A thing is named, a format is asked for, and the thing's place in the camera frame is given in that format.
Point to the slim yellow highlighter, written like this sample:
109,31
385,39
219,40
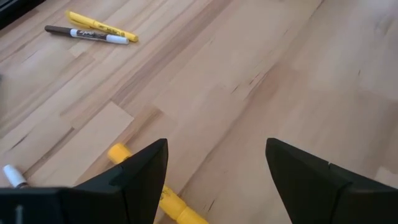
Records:
99,26

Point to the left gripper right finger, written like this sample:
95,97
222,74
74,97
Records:
311,193

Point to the orange-yellow chunky highlighter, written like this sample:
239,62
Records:
174,205

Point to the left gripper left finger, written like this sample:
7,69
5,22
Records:
136,193

